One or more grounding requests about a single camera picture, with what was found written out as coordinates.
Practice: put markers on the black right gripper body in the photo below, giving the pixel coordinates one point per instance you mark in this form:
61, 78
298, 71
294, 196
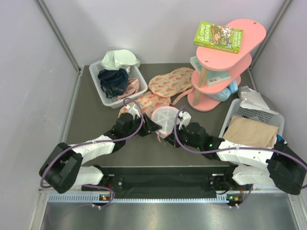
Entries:
184, 137

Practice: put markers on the white mesh pink-trim laundry bag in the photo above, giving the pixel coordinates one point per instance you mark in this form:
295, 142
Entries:
165, 117

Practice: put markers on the black blue garment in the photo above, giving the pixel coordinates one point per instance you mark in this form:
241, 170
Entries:
280, 139

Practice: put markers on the white plastic basket right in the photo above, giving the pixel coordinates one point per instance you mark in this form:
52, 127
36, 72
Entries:
271, 117

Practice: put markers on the navy lace garment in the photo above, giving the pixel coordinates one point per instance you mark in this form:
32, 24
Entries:
113, 82

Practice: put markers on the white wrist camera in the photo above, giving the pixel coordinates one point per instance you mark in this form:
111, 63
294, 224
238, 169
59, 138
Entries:
184, 119
135, 110

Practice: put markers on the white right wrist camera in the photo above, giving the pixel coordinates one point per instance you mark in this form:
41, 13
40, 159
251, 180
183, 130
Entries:
184, 119

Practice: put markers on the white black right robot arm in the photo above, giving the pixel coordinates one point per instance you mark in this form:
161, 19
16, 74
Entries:
278, 166

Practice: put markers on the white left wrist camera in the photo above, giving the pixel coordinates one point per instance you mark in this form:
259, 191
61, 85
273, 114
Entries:
135, 110

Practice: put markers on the peach patterned eye mask lower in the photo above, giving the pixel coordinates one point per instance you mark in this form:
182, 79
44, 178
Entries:
149, 102

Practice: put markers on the white plastic basket left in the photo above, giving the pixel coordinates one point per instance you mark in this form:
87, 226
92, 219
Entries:
114, 103

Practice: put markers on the pink three-tier wooden shelf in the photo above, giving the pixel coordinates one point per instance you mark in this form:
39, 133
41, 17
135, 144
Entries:
234, 64

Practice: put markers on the pink lace garment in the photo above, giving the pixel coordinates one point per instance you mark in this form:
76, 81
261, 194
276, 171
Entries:
132, 88

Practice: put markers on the peach patterned eye mask upper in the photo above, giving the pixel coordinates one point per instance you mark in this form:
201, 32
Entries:
168, 85

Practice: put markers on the light blue headphones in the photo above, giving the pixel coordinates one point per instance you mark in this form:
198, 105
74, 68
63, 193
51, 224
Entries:
226, 92

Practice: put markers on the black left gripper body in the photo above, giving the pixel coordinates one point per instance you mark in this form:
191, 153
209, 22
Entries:
135, 122

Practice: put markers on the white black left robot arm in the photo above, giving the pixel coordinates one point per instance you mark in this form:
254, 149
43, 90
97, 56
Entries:
64, 168

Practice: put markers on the peach patterned eye mask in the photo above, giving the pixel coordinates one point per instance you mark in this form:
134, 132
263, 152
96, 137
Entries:
149, 102
168, 85

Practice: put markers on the white plastic basket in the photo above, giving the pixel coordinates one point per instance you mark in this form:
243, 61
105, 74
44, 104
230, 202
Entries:
114, 103
271, 117

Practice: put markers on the beige folded garment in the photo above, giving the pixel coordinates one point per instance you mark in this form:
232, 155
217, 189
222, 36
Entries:
250, 132

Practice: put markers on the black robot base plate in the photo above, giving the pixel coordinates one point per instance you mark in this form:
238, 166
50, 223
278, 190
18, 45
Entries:
168, 182

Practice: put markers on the light blue book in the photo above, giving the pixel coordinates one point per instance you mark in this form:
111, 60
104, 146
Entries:
213, 77

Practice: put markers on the green treehouse book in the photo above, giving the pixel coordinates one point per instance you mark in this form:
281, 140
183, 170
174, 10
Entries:
212, 36

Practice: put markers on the grey slotted cable duct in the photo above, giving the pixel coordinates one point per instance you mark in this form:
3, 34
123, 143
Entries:
101, 199

